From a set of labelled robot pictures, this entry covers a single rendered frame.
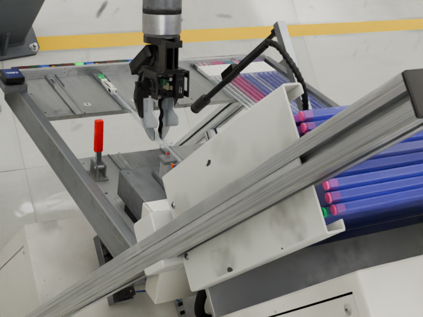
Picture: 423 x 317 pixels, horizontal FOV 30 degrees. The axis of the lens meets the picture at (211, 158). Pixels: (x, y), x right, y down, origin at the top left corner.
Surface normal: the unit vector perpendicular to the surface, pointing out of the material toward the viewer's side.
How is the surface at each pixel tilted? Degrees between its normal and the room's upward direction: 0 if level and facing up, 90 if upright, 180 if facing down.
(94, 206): 90
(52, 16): 0
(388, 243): 0
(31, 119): 90
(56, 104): 43
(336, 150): 90
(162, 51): 90
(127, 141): 0
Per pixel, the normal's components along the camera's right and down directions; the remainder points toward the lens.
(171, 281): 0.48, 0.47
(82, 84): 0.14, -0.87
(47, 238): 0.43, -0.32
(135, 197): -0.87, 0.12
